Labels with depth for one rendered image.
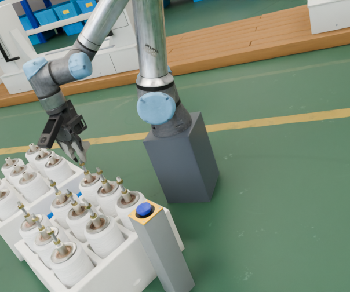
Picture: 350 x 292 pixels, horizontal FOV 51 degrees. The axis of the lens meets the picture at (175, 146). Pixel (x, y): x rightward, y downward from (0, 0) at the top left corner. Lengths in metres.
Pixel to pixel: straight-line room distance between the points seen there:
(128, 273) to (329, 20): 2.00
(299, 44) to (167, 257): 1.84
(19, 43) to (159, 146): 2.58
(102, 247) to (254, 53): 1.83
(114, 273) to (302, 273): 0.53
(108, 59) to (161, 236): 2.22
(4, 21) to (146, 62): 2.74
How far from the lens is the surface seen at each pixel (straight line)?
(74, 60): 1.13
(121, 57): 2.97
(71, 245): 1.09
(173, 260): 1.05
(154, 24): 1.04
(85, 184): 1.31
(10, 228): 1.54
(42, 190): 1.56
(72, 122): 1.22
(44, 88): 1.17
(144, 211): 0.94
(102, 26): 1.20
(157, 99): 1.08
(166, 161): 1.33
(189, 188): 1.39
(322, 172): 1.44
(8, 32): 3.71
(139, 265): 1.16
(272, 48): 2.56
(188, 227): 1.34
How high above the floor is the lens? 0.89
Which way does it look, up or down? 29 degrees down
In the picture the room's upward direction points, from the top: 20 degrees counter-clockwise
